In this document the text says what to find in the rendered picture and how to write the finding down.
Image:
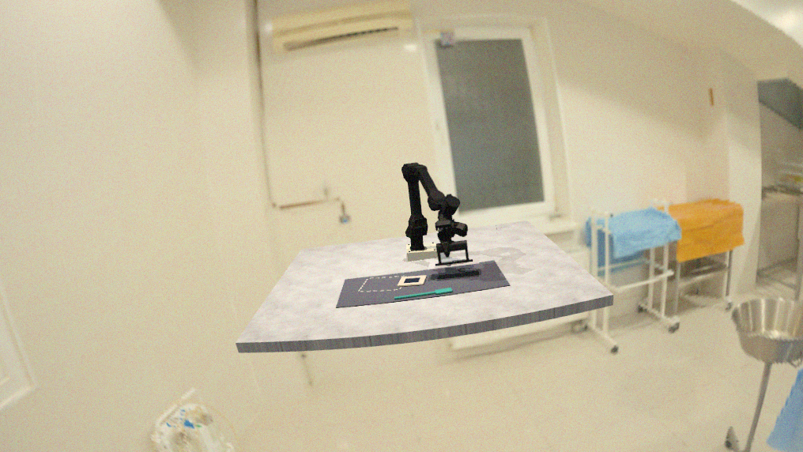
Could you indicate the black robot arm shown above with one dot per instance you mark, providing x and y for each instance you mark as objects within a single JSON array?
[{"x": 447, "y": 206}]

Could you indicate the cream square tile with dark centre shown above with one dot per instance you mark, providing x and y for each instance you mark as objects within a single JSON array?
[{"x": 411, "y": 281}]

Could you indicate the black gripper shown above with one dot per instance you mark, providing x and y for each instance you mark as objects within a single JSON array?
[{"x": 445, "y": 233}]

